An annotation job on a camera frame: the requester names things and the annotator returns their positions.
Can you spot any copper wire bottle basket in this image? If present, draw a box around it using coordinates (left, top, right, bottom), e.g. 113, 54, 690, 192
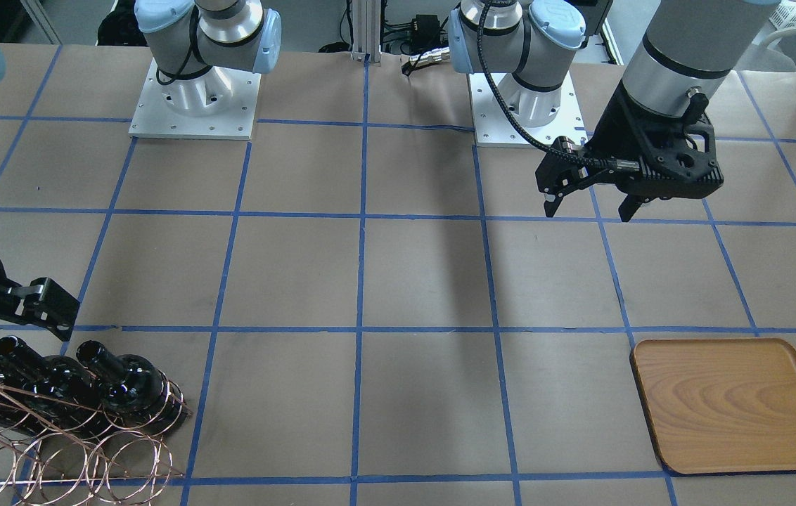
0, 406, 185, 505

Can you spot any black braided cable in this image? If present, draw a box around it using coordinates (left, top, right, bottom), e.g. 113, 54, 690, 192
475, 0, 641, 173

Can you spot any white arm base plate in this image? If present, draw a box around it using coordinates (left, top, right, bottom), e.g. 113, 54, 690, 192
468, 73, 588, 148
129, 61, 262, 141

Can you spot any aluminium frame post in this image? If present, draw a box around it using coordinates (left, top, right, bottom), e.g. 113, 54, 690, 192
349, 0, 384, 66

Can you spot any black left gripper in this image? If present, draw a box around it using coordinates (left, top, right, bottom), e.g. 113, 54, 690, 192
535, 89, 725, 222

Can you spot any black power adapter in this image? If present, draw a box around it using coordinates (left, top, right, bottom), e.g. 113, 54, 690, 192
410, 14, 441, 53

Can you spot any wooden tray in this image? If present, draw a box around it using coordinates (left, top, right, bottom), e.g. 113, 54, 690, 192
631, 337, 796, 475

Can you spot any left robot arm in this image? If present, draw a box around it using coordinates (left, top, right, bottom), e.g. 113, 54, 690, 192
447, 1, 777, 222

